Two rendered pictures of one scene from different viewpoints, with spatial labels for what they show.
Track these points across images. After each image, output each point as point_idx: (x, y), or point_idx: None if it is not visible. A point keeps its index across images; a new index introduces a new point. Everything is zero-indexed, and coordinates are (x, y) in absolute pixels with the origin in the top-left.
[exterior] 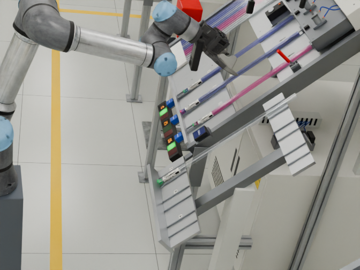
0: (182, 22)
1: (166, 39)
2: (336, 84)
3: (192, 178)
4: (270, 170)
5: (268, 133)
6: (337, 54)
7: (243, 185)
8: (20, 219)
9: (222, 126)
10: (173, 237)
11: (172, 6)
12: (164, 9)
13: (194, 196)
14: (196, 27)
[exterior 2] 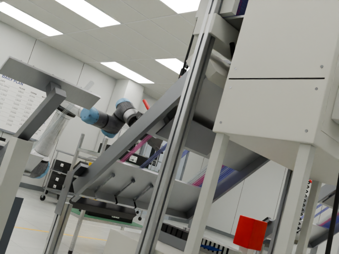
0: (125, 107)
1: (115, 120)
2: None
3: (58, 203)
4: (32, 119)
5: None
6: (171, 92)
7: (17, 134)
8: None
9: (93, 162)
10: None
11: (126, 99)
12: (119, 99)
13: (55, 228)
14: (132, 112)
